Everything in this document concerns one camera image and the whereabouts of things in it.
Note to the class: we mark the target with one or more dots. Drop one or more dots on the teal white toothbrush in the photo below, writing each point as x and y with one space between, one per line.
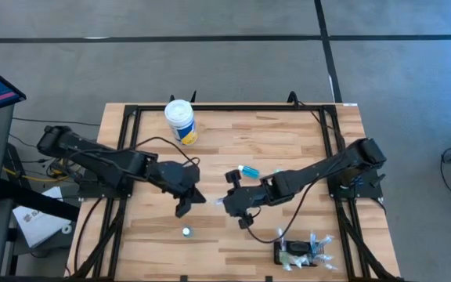
324 257

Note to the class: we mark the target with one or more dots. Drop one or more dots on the teal mouthwash bottle white cap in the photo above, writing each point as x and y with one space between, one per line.
186 232
250 172

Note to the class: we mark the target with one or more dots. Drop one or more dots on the purple white toothbrush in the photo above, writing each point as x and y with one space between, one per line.
330 267
281 237

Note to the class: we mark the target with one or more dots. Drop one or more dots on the white box on floor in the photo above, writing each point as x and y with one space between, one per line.
37 223

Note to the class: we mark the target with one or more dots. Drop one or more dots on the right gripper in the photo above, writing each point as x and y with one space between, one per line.
245 199

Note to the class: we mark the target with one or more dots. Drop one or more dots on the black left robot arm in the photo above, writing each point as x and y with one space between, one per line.
92 154

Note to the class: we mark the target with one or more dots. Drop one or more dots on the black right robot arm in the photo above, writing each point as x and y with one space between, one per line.
319 168

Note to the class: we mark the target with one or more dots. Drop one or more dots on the white tape roll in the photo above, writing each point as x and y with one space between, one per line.
67 228

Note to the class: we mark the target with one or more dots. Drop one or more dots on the Lysol wipes canister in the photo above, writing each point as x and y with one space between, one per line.
178 113

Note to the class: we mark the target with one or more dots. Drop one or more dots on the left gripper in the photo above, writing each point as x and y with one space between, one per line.
188 180

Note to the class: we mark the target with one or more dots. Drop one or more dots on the black aluminium frame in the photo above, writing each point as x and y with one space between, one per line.
229 107

